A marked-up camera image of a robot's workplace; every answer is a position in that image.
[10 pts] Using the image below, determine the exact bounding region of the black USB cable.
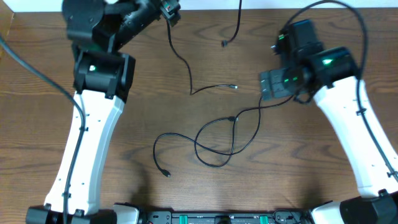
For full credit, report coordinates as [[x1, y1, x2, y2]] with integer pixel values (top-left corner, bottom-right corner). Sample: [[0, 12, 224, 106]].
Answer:
[[166, 20, 239, 96], [152, 95, 295, 179]]

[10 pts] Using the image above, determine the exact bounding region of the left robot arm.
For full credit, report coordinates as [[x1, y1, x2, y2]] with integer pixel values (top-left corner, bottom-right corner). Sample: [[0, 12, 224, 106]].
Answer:
[[25, 0, 180, 223]]

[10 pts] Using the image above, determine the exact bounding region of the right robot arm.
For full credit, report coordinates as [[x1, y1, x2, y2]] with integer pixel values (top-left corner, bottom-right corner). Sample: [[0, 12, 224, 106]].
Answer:
[[260, 20, 397, 223]]

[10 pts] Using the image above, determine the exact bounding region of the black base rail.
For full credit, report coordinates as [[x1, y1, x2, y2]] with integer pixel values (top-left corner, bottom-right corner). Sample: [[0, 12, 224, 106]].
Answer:
[[111, 202, 315, 224]]

